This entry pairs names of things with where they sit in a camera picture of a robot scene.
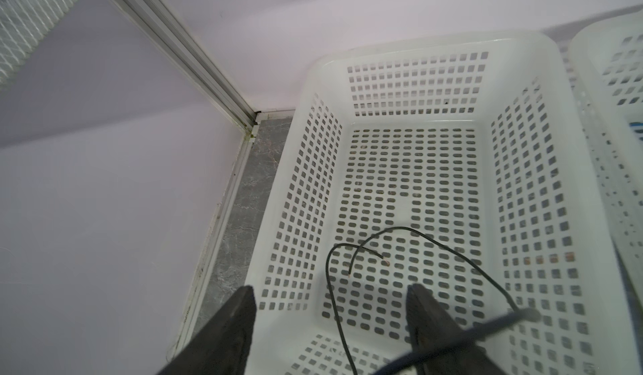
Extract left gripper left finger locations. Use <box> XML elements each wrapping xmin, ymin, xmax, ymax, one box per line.
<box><xmin>160</xmin><ymin>286</ymin><xmax>256</xmax><ymax>375</ymax></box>

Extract white mesh wall box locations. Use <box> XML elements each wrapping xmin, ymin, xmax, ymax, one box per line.
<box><xmin>1</xmin><ymin>0</ymin><xmax>78</xmax><ymax>90</ymax></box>

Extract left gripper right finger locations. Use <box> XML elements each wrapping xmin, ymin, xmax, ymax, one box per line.
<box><xmin>406</xmin><ymin>284</ymin><xmax>503</xmax><ymax>375</ymax></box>

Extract middle white plastic basket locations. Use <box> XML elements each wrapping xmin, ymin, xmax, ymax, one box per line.
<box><xmin>569</xmin><ymin>12</ymin><xmax>642</xmax><ymax>296</ymax></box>

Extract left white plastic basket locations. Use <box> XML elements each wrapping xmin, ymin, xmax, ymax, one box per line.
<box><xmin>246</xmin><ymin>30</ymin><xmax>641</xmax><ymax>374</ymax></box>

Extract white plastic basket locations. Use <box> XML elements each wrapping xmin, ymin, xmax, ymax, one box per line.
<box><xmin>246</xmin><ymin>30</ymin><xmax>641</xmax><ymax>374</ymax></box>
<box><xmin>569</xmin><ymin>12</ymin><xmax>642</xmax><ymax>296</ymax></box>

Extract black cable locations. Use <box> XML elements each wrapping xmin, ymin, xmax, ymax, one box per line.
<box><xmin>324</xmin><ymin>225</ymin><xmax>543</xmax><ymax>375</ymax></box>

